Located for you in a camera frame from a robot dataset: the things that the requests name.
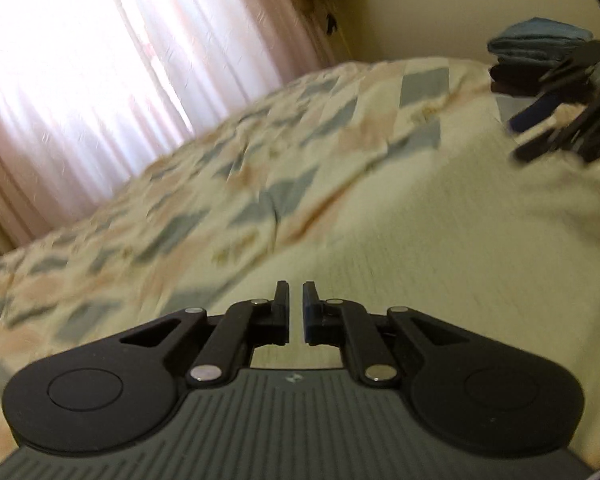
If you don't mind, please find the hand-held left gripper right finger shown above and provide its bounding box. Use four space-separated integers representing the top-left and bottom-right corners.
302 280 475 388

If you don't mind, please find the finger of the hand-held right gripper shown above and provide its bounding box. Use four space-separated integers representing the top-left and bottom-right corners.
514 91 600 163
509 40 600 133

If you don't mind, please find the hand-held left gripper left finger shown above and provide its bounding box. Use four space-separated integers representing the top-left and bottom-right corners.
120 280 291 388

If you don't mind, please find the cream cloth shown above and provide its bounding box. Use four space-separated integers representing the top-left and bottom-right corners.
170 122 600 381

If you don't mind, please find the folded dark cloth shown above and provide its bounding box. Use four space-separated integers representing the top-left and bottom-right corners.
490 60 556 97

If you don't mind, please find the folded blue cloth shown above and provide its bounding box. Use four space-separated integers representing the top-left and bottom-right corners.
487 17 594 65

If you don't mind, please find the patterned patchwork bed blanket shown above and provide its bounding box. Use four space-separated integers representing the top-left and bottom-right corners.
0 57 600 461

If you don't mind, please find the pink sheer curtain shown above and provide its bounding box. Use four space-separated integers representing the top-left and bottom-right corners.
0 0 342 248

